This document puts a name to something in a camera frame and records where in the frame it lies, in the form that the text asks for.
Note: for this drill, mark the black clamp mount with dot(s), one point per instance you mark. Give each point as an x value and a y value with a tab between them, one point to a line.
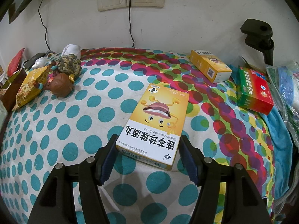
255	28

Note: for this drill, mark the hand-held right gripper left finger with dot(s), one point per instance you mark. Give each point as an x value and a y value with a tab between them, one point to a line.
108	161

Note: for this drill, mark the white crumpled plastic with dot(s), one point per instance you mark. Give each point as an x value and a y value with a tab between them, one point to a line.
40	63

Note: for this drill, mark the yellow snack bag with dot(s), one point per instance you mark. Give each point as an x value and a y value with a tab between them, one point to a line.
30	86

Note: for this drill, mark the large yellow medicine box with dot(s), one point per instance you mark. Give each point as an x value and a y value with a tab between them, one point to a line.
154	121

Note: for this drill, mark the polka dot tablecloth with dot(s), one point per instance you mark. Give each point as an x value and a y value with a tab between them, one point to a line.
70	126

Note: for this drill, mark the brown toy figure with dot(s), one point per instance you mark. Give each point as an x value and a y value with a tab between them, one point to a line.
59	85

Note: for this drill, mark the black flat device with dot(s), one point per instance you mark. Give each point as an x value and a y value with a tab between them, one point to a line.
31	57

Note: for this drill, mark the blue cloth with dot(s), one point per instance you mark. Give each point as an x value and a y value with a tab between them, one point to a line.
280	140

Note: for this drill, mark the red bag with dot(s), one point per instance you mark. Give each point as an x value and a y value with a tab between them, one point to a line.
15	61

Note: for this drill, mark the clear plastic bag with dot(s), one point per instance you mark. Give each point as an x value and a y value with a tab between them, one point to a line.
287	86

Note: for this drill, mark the small yellow medicine box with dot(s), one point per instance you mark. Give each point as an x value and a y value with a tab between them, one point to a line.
205	63

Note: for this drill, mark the green red medicine box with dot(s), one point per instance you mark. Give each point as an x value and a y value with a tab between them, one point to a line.
253	93

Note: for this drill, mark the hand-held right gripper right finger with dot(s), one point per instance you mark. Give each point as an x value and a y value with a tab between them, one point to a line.
189	161

